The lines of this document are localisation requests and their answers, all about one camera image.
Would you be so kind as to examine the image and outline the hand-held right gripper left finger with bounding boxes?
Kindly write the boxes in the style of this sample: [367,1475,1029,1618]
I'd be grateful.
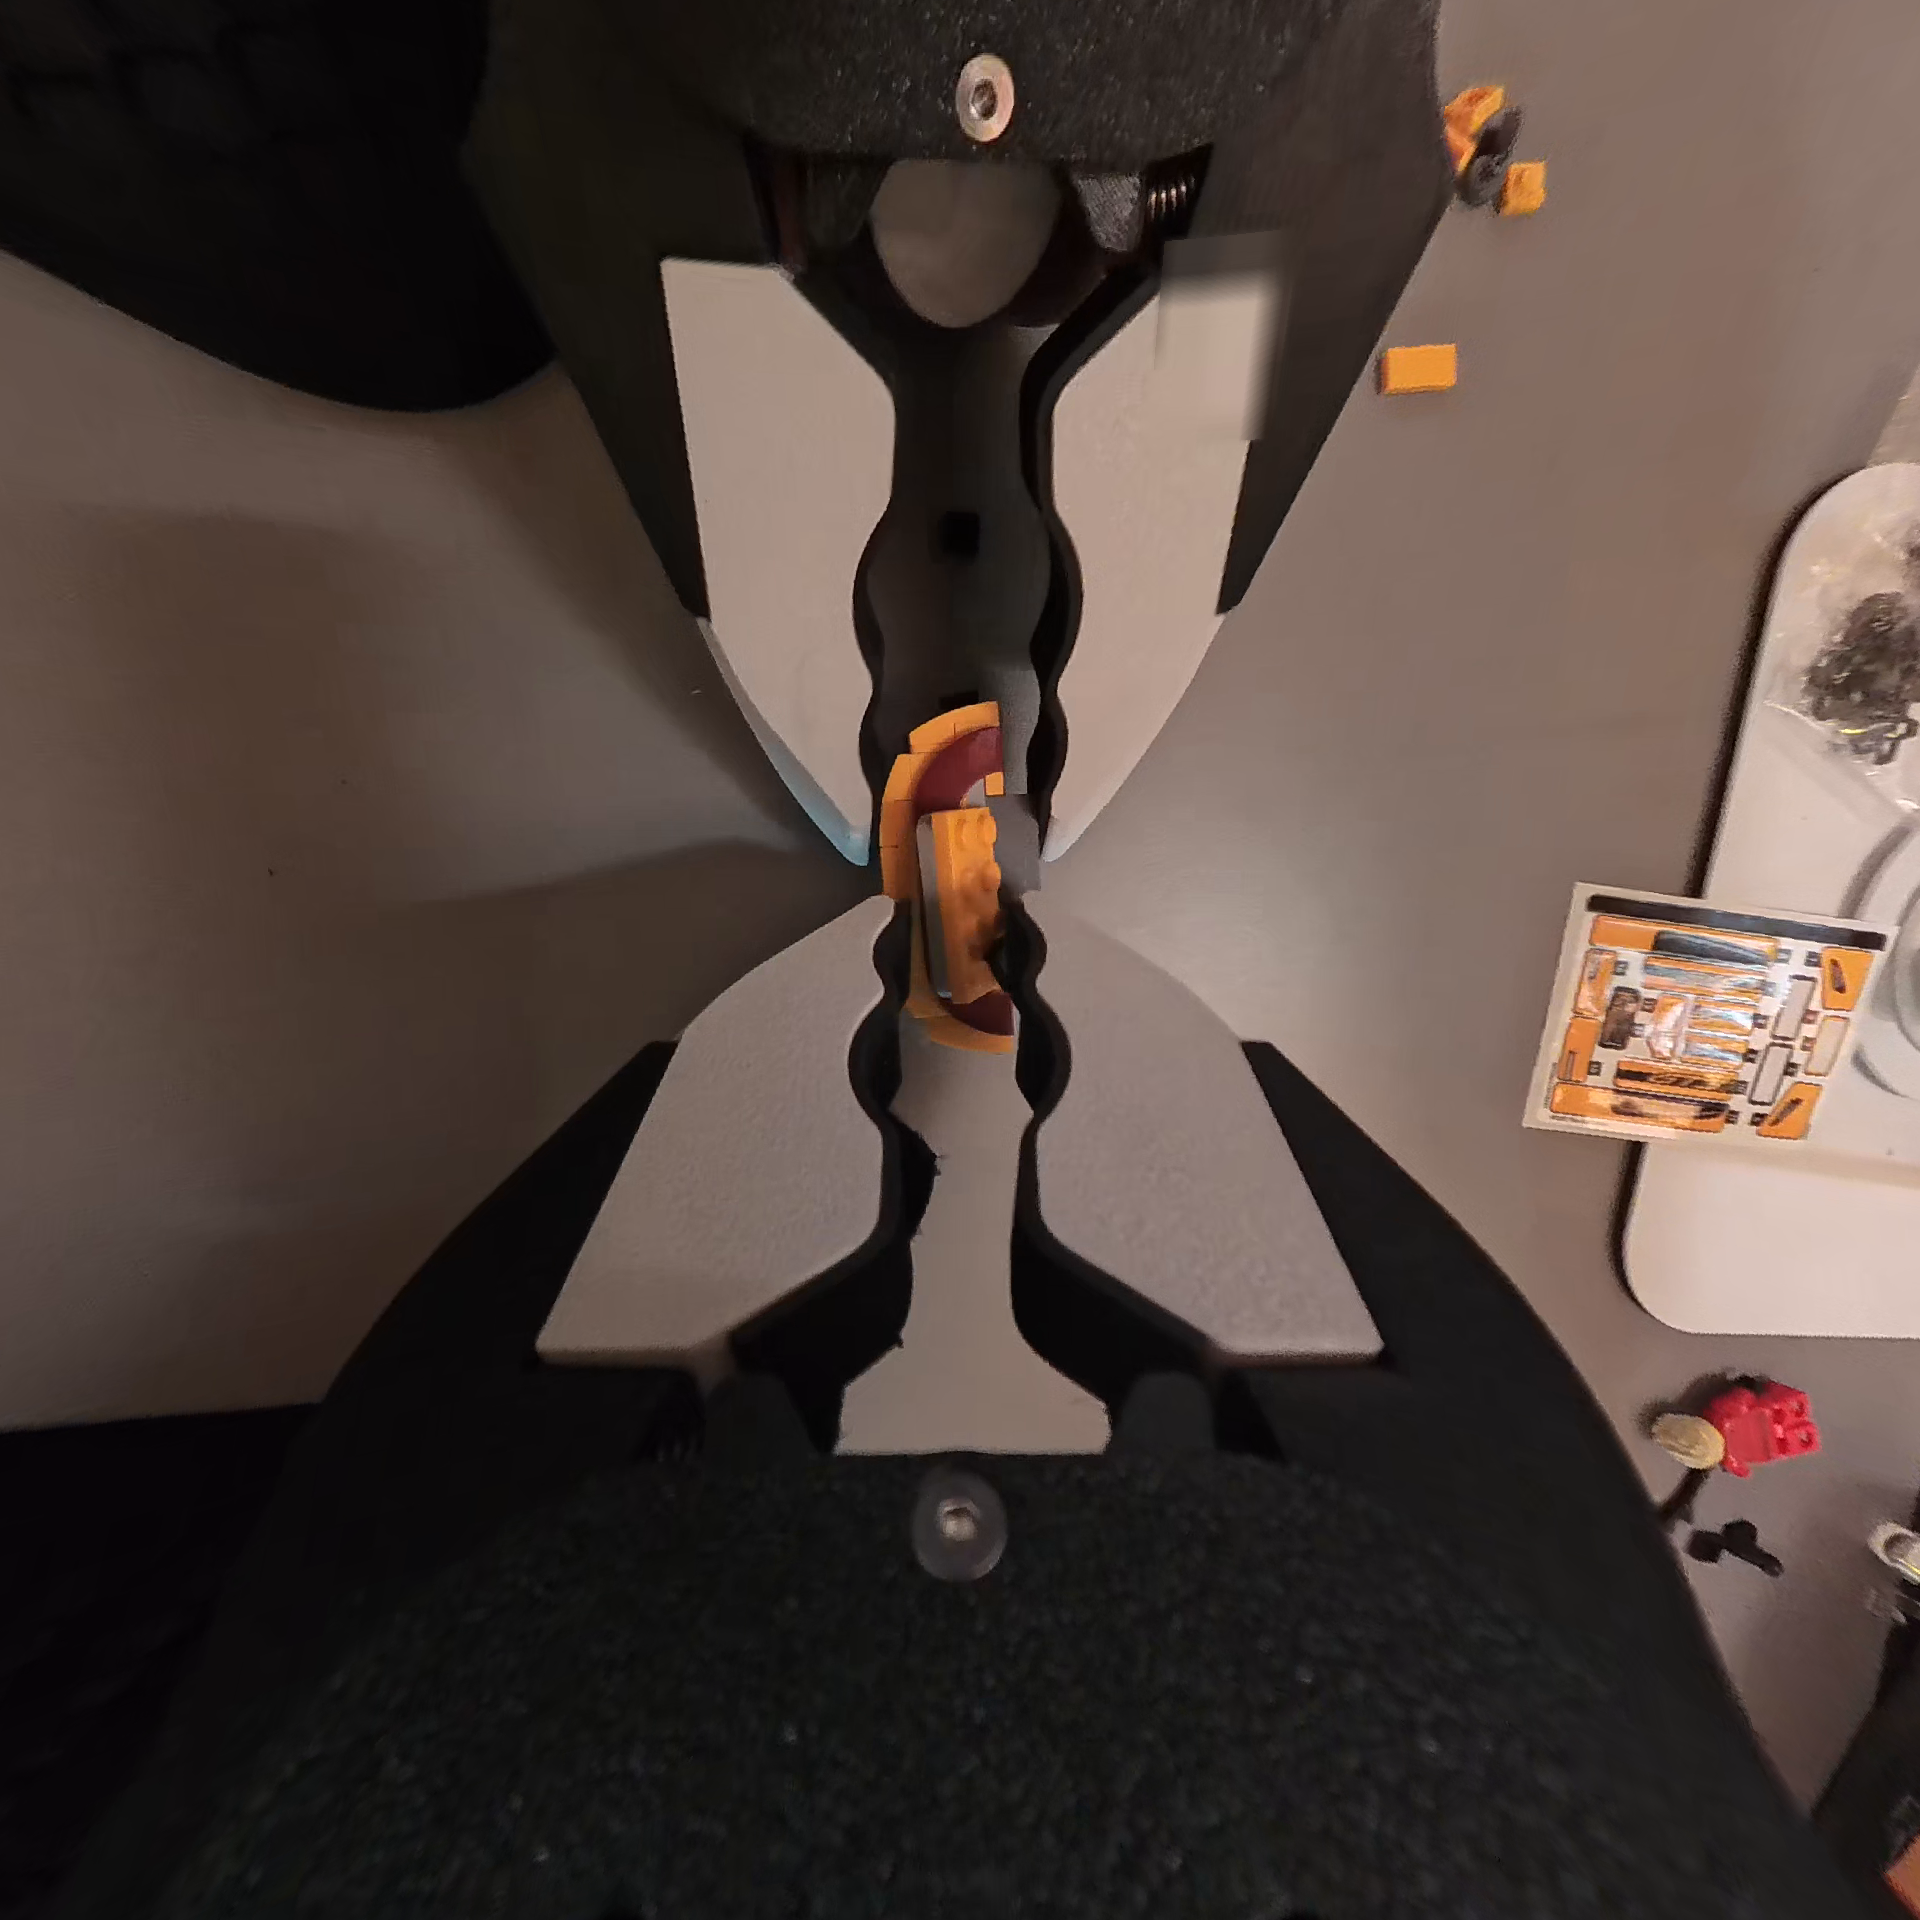
[534,895,918,1369]

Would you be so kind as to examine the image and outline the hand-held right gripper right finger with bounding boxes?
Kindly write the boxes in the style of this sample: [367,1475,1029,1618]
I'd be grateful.
[1010,900,1383,1365]

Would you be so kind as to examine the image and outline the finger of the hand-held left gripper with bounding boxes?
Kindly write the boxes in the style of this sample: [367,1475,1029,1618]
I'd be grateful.
[659,251,908,870]
[1033,276,1258,865]

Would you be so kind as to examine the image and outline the orange lego wheel arch assembly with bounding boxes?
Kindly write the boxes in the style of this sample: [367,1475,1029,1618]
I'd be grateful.
[879,698,1056,1055]

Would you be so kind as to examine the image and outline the red lego piece tan disc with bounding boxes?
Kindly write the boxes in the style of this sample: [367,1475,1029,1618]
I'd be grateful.
[1650,1374,1827,1483]

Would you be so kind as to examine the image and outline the orange sticker sheet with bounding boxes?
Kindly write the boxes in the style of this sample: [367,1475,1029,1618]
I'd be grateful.
[1521,879,1898,1152]

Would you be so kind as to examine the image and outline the white plastic tray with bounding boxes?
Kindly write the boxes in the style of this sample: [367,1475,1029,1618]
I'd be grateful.
[1620,463,1920,1339]

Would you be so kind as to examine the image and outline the clear bag of black pieces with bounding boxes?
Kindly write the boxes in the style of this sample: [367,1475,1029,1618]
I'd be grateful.
[1785,526,1920,769]

